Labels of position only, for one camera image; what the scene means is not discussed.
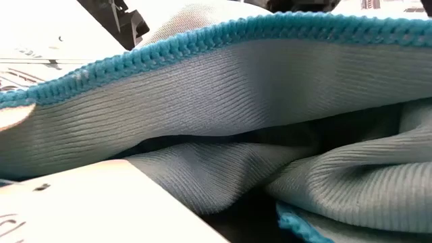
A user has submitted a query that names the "gray microfiber towel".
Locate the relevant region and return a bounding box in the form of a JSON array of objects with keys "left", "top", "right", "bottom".
[{"left": 134, "top": 2, "right": 274, "bottom": 48}]

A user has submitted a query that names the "light blue microfiber towel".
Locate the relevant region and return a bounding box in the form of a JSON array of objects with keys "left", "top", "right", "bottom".
[{"left": 0, "top": 11, "right": 432, "bottom": 243}]

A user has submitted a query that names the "white paper towel label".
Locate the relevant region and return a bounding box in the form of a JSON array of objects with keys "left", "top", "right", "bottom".
[{"left": 0, "top": 159, "right": 230, "bottom": 243}]

